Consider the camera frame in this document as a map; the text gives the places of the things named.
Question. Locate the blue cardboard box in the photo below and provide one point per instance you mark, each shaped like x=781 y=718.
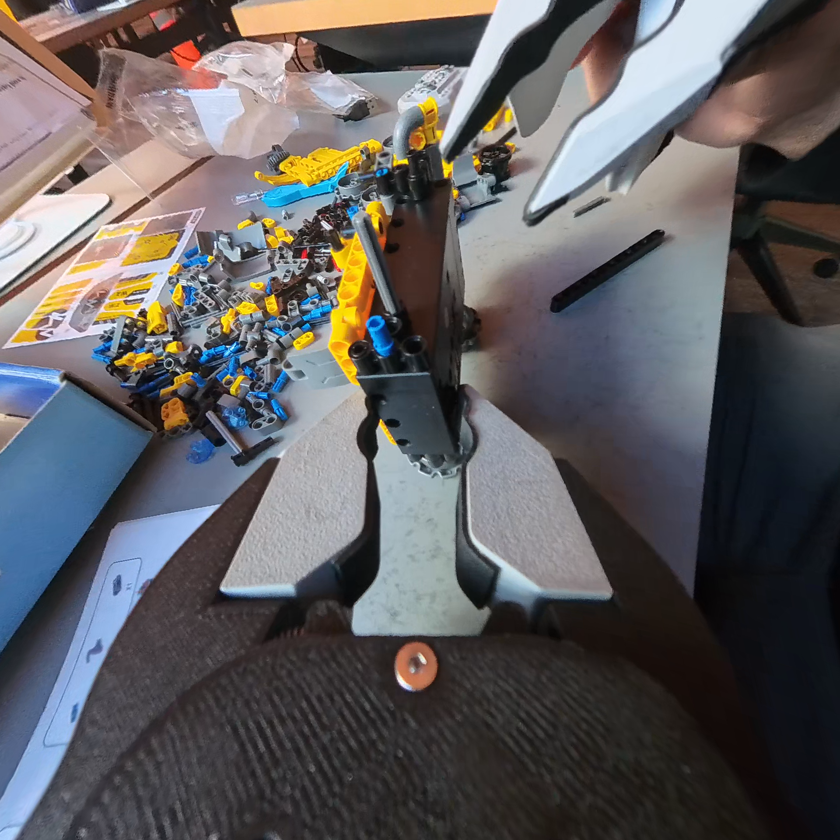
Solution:
x=65 y=492

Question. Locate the pile of small building pieces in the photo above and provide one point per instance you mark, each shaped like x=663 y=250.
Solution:
x=262 y=308

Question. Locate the grey axle with black connector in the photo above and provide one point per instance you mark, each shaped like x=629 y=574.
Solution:
x=223 y=430

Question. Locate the black rubber tyre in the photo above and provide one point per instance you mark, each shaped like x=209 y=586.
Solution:
x=493 y=161

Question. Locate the person's right hand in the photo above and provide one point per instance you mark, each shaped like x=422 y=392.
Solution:
x=774 y=98

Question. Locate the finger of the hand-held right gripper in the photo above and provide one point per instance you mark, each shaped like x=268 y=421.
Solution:
x=499 y=52
x=676 y=65

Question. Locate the yellow sticker sheet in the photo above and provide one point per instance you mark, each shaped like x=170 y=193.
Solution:
x=131 y=256

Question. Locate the black long holed beam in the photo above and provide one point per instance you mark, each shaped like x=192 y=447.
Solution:
x=607 y=271

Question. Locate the clear plastic bag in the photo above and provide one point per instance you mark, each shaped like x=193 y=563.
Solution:
x=315 y=92
x=184 y=118

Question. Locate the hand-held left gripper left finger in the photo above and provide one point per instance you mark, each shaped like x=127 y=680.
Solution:
x=308 y=518

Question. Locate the wooden table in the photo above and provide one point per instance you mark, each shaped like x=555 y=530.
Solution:
x=361 y=16

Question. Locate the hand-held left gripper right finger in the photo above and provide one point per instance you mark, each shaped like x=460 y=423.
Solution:
x=531 y=518

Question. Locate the white flat tray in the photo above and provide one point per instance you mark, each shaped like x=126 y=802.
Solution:
x=59 y=223

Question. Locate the grey desk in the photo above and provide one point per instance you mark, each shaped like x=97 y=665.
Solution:
x=590 y=394

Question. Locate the yellow toy vehicle model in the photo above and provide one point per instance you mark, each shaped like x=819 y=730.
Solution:
x=426 y=282

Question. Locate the blue translucent disc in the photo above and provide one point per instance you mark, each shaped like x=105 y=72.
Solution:
x=200 y=451

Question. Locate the grey motor block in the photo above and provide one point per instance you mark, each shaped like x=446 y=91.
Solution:
x=426 y=88

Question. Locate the person's dark jeans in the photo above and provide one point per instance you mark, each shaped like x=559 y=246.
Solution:
x=774 y=525

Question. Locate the dark curved panel piece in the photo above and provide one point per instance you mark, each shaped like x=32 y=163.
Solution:
x=229 y=256

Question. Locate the pile of yellow beams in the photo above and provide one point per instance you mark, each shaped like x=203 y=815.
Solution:
x=315 y=161

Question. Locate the instruction booklet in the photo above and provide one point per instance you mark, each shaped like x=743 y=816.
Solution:
x=111 y=577

